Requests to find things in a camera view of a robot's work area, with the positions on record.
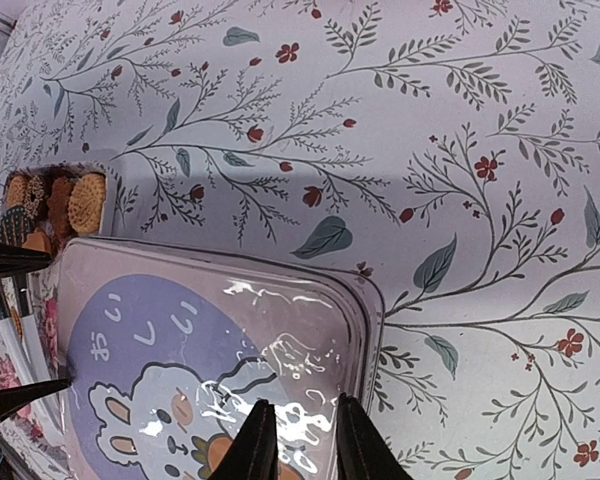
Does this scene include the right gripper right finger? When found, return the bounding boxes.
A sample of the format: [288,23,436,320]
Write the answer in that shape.
[337,393,412,480]

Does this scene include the floral tablecloth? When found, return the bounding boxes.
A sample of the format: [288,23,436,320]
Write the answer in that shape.
[0,1,600,479]

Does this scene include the metal tin lid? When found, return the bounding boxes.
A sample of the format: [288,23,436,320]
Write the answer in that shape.
[56,237,385,479]

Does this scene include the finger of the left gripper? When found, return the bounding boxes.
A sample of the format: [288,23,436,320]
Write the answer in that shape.
[0,243,53,279]

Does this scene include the metal tongs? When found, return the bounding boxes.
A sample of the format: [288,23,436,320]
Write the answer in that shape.
[0,206,51,383]

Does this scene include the chocolate sprinkle donut cookie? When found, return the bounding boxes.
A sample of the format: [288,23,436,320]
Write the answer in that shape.
[23,175,49,221]

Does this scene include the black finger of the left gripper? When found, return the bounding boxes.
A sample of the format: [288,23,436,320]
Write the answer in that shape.
[0,378,72,423]

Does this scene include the round biscuit top right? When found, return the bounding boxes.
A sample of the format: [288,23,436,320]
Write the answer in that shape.
[67,173,106,235]

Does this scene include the floral cookie tray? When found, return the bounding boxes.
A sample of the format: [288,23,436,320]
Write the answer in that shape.
[0,162,118,479]

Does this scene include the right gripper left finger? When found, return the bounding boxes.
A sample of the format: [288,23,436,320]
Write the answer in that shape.
[209,399,278,480]

